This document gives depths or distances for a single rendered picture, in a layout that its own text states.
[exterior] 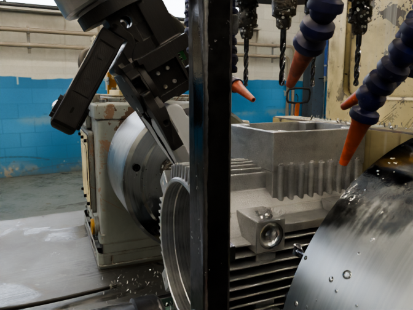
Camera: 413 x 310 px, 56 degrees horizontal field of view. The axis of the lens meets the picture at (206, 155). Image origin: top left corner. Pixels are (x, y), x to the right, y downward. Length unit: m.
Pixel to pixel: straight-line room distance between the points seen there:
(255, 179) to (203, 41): 0.19
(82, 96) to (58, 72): 5.48
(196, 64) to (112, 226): 0.64
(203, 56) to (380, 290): 0.16
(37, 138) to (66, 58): 1.19
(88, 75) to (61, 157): 5.56
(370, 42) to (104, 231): 0.62
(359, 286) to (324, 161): 0.25
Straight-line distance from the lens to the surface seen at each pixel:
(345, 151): 0.34
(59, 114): 0.41
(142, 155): 0.61
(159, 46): 0.43
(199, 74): 0.25
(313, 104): 7.47
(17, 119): 5.86
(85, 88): 0.41
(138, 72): 0.41
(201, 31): 0.25
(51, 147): 5.92
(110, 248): 0.88
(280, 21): 0.40
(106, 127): 0.82
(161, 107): 0.40
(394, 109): 0.60
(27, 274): 0.94
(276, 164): 0.39
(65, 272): 0.92
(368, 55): 0.65
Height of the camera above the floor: 1.19
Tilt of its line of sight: 10 degrees down
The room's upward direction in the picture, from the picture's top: straight up
